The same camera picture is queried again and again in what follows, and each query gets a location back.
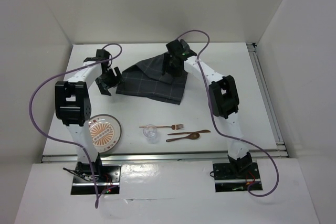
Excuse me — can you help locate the copper fork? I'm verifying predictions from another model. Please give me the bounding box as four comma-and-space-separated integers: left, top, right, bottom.
140, 124, 184, 131

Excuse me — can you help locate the clear drinking glass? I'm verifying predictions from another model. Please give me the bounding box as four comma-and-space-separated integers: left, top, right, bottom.
143, 124, 158, 144

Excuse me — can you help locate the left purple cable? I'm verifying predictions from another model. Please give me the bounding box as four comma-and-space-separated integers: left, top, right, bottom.
28, 43, 123, 209

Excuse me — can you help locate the copper spoon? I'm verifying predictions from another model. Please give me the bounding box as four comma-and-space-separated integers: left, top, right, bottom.
166, 133, 200, 143

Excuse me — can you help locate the purple cable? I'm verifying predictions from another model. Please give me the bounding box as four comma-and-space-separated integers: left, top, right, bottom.
28, 43, 123, 209
175, 29, 280, 197

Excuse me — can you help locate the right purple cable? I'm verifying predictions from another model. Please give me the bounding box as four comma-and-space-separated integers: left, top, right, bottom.
175, 29, 280, 197

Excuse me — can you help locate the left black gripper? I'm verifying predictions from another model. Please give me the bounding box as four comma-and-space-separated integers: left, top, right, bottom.
94, 67, 124, 96

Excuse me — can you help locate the orange sunburst plate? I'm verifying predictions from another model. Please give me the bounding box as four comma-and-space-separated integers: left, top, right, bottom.
88, 114, 122, 153

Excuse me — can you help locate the front aluminium rail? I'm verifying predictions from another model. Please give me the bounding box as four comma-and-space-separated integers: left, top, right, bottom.
41, 145, 289, 163

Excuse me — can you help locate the copper knife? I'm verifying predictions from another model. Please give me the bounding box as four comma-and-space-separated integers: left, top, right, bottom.
167, 130, 211, 135

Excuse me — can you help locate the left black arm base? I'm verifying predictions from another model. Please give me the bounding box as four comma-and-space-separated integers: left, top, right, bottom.
63, 165, 121, 195

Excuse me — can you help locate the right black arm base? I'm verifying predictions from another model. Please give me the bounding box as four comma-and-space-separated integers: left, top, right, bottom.
209, 162, 263, 193

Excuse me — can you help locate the dark grey checked cloth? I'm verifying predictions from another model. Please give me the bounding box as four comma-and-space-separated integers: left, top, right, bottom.
116, 54, 187, 105

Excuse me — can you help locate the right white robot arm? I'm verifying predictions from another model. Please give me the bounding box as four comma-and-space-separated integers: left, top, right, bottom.
162, 39, 252, 178

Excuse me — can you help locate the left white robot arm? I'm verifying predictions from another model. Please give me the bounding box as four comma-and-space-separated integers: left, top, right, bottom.
55, 49, 123, 182

